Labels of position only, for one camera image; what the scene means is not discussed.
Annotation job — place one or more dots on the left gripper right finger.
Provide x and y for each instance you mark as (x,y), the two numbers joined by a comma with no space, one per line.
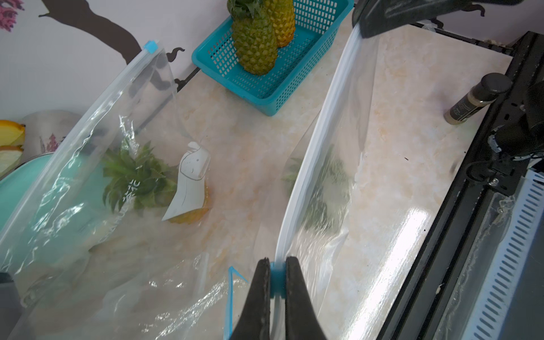
(301,320)

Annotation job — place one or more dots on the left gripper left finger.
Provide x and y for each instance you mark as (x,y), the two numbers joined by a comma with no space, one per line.
(254,321)

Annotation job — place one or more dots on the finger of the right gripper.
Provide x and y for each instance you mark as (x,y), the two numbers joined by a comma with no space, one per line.
(374,17)

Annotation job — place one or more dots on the yellow pineapple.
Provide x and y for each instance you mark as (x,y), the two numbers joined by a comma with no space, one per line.
(283,18)

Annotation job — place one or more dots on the blue-zip zip-top bag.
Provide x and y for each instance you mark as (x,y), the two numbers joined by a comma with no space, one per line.
(155,297)

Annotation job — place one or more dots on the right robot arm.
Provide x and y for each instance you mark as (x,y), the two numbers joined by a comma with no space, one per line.
(518,140)

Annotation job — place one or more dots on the pineapple in back left bag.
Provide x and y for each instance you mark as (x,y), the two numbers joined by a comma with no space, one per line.
(142,178)

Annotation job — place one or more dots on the teal plastic basket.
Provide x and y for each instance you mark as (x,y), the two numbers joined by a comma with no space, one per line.
(317,24)

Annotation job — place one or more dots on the dark lidded spice jar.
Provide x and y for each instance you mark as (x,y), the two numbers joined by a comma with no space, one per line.
(490,87)

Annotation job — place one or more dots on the mint green toaster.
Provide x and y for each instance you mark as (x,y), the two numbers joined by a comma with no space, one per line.
(15,184)

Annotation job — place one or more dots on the white bread slice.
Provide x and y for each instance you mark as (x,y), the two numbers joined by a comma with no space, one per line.
(10,157)

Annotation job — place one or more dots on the yellow bread slice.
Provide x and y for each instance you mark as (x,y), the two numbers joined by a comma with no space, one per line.
(12,133)

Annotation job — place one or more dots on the white slotted cable duct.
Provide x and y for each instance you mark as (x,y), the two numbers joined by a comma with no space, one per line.
(497,293)

